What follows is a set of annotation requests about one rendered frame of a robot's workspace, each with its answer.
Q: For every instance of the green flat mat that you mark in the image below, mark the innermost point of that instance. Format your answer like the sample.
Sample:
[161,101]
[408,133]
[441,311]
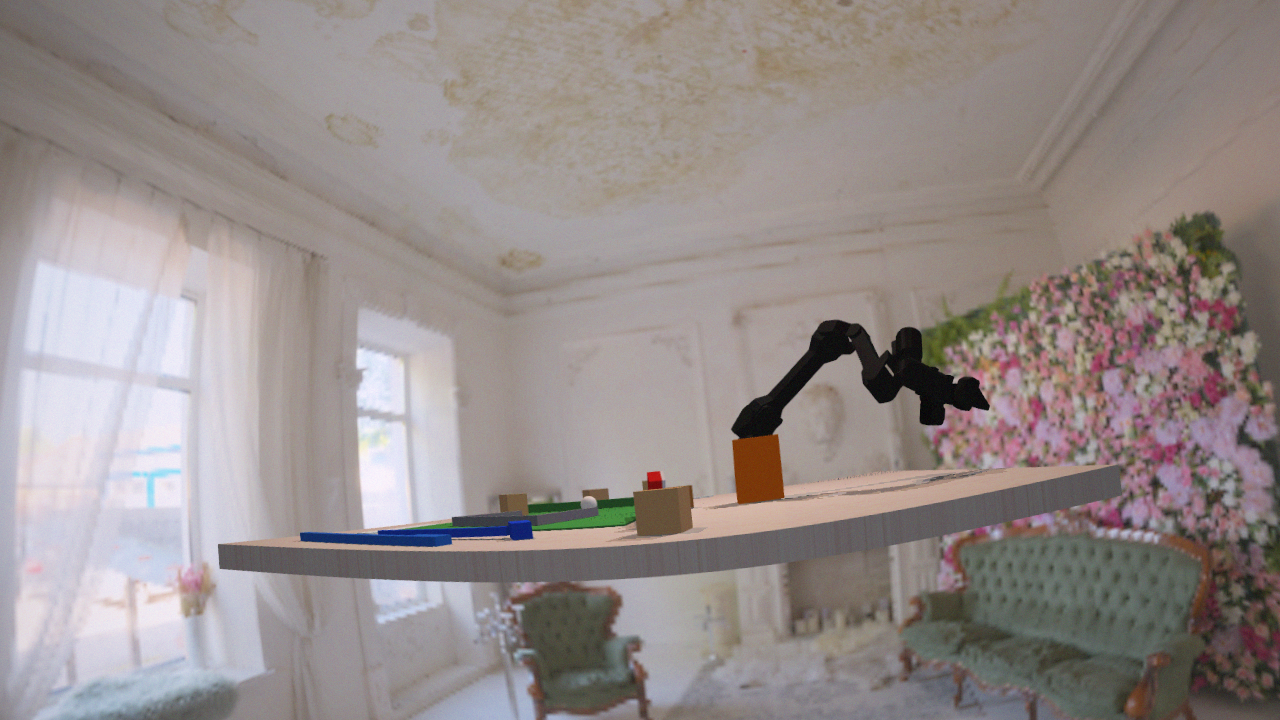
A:
[608,517]

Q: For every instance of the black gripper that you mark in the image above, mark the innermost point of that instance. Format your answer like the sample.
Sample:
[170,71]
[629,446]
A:
[963,395]

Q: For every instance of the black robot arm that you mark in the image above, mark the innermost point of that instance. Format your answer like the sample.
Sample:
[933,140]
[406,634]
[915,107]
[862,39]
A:
[762,416]

